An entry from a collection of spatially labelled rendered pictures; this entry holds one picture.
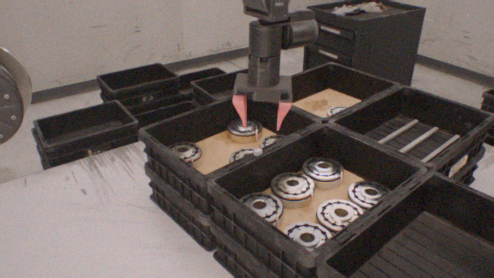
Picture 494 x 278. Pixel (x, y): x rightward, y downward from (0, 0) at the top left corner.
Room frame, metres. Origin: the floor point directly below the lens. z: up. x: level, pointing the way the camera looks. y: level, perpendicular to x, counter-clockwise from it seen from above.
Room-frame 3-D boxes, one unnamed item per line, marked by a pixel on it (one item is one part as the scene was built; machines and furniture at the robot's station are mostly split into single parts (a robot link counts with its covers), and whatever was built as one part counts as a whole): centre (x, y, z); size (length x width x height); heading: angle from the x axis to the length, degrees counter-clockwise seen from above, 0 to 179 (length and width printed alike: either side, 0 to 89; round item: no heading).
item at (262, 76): (0.69, -0.02, 1.17); 0.10 x 0.07 x 0.07; 87
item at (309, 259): (0.71, -0.15, 0.92); 0.40 x 0.30 x 0.02; 132
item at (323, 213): (0.66, -0.19, 0.86); 0.10 x 0.10 x 0.01
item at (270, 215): (0.69, -0.02, 0.86); 0.10 x 0.10 x 0.01
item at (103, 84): (2.17, 0.66, 0.37); 0.40 x 0.30 x 0.45; 125
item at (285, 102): (0.69, -0.04, 1.10); 0.07 x 0.07 x 0.09; 87
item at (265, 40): (0.69, -0.03, 1.23); 0.07 x 0.06 x 0.07; 125
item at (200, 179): (0.94, 0.05, 0.92); 0.40 x 0.30 x 0.02; 132
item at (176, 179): (0.94, 0.05, 0.87); 0.40 x 0.30 x 0.11; 132
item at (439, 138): (0.98, -0.44, 0.87); 0.40 x 0.30 x 0.11; 132
